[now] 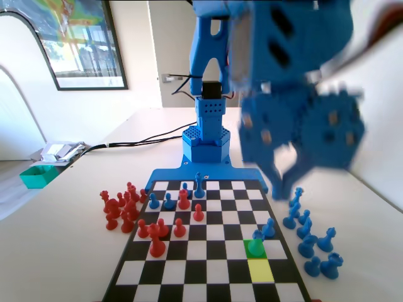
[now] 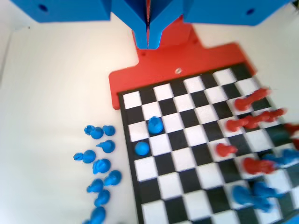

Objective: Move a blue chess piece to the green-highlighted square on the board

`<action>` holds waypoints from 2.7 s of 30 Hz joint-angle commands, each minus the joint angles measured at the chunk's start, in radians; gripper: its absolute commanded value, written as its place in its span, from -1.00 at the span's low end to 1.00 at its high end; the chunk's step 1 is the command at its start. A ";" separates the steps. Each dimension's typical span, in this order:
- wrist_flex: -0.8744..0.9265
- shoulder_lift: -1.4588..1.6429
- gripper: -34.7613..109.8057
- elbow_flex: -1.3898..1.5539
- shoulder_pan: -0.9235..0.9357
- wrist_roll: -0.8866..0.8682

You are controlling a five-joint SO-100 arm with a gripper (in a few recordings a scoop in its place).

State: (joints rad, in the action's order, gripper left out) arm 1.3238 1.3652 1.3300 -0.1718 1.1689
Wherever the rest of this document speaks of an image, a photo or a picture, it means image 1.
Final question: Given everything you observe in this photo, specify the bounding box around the blue chess rook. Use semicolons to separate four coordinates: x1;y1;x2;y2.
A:
250;229;266;258
320;252;343;280

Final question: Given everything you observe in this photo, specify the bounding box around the blue chess king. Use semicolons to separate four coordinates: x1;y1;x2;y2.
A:
193;172;205;199

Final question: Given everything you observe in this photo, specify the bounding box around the red chess king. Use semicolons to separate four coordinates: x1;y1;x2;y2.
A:
147;223;167;259

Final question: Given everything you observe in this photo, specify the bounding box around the black and white chessboard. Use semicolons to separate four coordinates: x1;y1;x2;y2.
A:
102;179;312;302

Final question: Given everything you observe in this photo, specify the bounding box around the blue board holder plate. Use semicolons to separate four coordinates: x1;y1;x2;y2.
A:
145;162;271;198

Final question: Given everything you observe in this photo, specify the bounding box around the white door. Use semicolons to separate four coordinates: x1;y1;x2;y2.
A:
148;0;198;109

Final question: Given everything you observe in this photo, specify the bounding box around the framed colourful poster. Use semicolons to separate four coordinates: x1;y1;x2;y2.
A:
37;0;130;92

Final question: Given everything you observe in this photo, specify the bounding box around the pile of white papers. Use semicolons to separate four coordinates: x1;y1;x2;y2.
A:
30;140;88;165

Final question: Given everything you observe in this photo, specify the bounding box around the green plastic box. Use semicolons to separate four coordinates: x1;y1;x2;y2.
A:
19;165;60;190

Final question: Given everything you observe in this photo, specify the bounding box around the white curved panel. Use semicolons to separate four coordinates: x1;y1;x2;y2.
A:
0;9;60;161

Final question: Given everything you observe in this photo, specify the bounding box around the dark gripper camera cable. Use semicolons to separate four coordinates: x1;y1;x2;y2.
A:
314;3;403;76

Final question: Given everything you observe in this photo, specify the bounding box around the black power cable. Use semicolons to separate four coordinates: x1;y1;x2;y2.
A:
71;133;190;166
135;121;198;144

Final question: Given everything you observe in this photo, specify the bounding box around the thin black arm wire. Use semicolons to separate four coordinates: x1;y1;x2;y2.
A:
169;74;202;95

